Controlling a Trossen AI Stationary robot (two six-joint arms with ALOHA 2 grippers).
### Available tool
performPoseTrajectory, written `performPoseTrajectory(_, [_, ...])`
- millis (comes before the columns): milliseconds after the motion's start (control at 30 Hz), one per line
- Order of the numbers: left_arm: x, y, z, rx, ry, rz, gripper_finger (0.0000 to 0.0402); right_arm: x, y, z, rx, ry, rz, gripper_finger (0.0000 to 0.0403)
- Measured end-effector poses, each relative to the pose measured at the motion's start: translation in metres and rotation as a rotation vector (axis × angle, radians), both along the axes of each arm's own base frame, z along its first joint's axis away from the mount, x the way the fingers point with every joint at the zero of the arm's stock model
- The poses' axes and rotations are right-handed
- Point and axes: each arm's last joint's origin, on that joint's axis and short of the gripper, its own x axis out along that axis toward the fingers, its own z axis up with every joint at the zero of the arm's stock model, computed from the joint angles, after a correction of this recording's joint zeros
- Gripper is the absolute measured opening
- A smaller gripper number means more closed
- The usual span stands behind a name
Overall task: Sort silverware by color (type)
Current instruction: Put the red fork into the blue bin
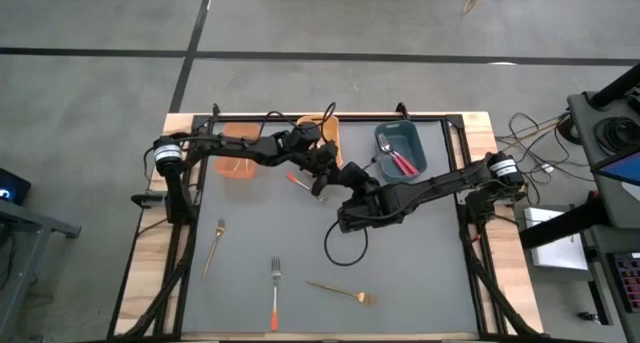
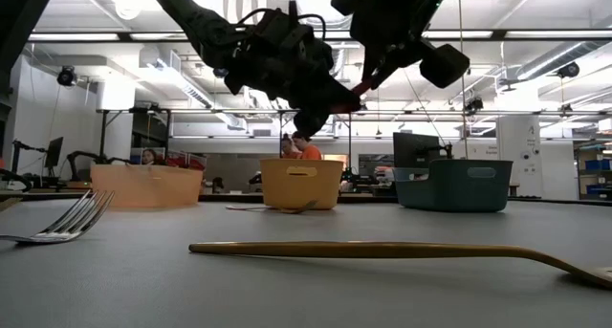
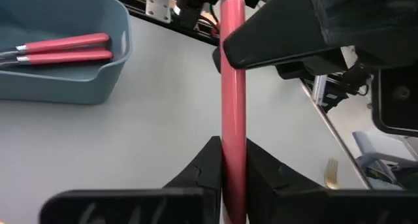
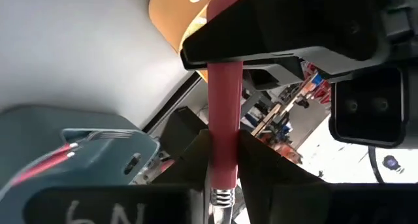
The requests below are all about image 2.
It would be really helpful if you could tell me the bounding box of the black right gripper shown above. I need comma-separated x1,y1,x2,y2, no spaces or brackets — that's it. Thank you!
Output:
330,0,417,90

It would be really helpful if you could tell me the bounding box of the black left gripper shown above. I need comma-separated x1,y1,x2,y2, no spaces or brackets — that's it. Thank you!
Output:
223,2,362,138

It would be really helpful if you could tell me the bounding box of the orange-handled silver fork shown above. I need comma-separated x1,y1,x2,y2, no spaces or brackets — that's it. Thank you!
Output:
0,189,116,246
225,199,320,215

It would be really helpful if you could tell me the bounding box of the yellow plastic bin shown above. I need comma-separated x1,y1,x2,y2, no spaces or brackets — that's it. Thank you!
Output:
259,158,344,210

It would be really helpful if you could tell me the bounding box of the black monitor on stand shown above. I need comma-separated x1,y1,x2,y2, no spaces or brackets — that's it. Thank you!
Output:
392,132,453,169

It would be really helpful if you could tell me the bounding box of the teal plastic bin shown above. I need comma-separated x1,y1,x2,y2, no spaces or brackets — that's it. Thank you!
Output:
392,159,514,213

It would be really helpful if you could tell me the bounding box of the translucent orange plastic bin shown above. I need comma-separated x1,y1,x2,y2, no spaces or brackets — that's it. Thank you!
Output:
89,164,205,210

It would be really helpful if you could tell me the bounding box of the black overhead light beam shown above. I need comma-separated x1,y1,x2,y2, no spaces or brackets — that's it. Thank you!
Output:
26,30,612,43

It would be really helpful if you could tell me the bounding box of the shelf with blue bins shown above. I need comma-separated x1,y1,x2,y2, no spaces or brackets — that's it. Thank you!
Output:
573,141,612,200

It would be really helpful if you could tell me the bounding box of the small black monitor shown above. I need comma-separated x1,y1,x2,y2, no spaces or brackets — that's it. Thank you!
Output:
44,136,64,169

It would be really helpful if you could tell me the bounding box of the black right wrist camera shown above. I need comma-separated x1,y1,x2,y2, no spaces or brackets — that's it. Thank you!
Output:
419,43,472,90

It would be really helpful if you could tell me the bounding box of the black table frame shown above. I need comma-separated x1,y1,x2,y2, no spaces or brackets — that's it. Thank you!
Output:
0,189,612,208

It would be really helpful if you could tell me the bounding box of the black background rig frame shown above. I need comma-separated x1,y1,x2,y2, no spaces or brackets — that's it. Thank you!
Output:
98,107,353,165

